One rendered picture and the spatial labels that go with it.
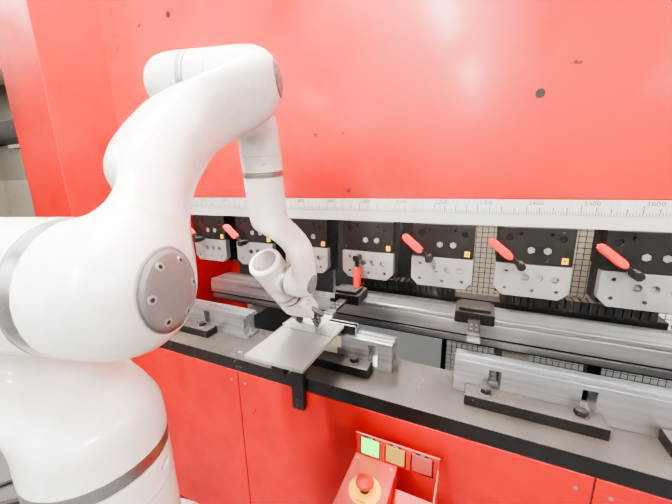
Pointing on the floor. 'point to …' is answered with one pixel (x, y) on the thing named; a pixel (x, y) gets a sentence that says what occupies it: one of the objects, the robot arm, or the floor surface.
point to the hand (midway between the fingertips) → (308, 318)
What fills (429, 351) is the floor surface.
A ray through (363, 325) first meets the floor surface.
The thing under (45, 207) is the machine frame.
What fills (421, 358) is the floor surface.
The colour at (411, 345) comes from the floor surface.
